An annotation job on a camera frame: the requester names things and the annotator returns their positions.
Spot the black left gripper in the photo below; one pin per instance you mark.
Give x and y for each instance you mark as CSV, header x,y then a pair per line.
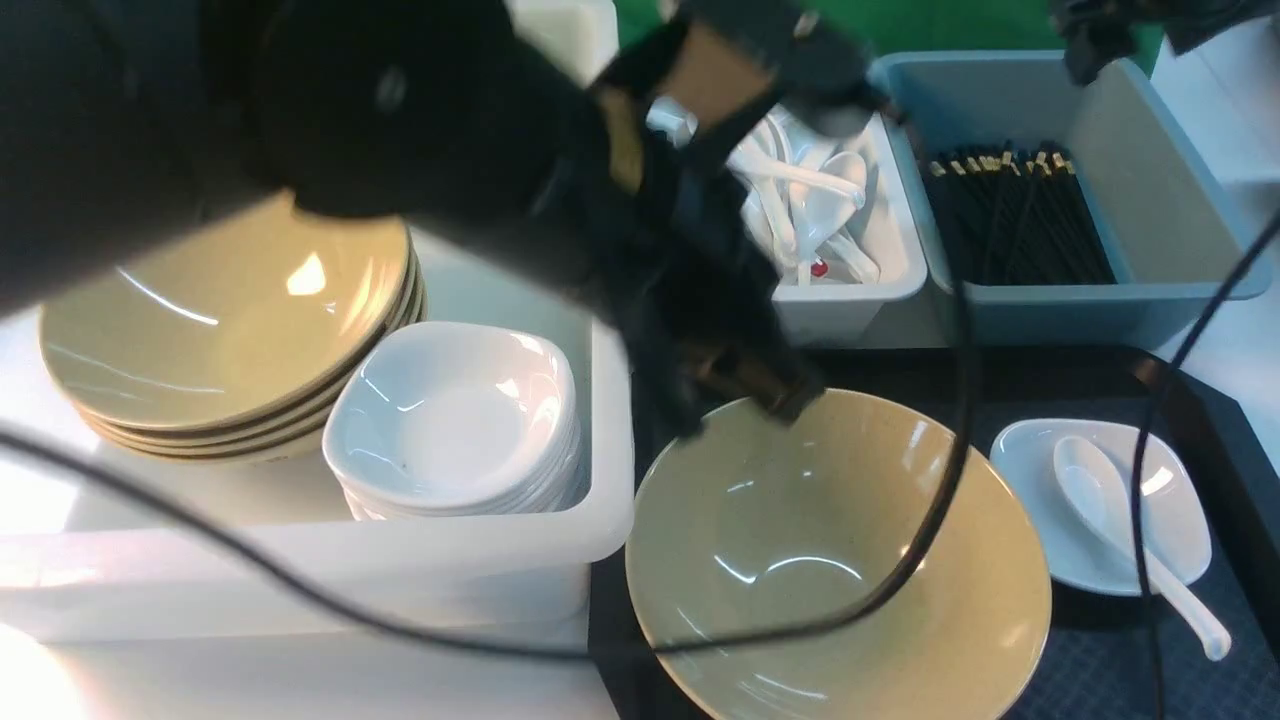
x,y
687,292

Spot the tan noodle bowl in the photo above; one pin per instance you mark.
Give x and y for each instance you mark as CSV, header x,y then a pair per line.
x,y
753,524

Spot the white ceramic soup spoon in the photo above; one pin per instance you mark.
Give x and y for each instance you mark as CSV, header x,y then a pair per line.
x,y
1092,485

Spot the small white square dish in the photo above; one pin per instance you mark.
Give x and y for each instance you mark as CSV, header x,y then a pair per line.
x,y
1175,527

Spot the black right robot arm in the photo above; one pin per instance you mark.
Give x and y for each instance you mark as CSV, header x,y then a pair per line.
x,y
1099,32

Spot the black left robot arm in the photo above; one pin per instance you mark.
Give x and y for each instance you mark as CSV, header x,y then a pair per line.
x,y
308,86

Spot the tan bowl stack lower bowls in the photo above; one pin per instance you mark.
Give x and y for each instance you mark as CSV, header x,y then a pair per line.
x,y
283,431

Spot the top tan bowl in stack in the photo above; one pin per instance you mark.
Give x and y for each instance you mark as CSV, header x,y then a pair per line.
x,y
227,324

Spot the pile of white spoons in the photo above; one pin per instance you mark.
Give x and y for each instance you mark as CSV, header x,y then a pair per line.
x,y
800,201

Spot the small white spoon bin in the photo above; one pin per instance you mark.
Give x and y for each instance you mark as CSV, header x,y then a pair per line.
x,y
836,311

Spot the top white dish in stack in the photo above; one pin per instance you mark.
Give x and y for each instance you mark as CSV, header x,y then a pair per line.
x,y
444,414

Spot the white dish stack lower dishes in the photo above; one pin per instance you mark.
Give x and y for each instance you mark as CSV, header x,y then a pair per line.
x,y
555,486

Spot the pile of black chopsticks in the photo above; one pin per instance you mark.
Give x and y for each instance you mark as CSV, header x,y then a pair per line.
x,y
1010,216

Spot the blue-grey chopstick bin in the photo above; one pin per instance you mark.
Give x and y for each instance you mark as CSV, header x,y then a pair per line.
x,y
1165,221

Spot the large white plastic tub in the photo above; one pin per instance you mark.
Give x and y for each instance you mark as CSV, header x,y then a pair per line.
x,y
300,560

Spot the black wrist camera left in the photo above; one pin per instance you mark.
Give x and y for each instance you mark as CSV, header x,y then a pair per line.
x,y
760,60

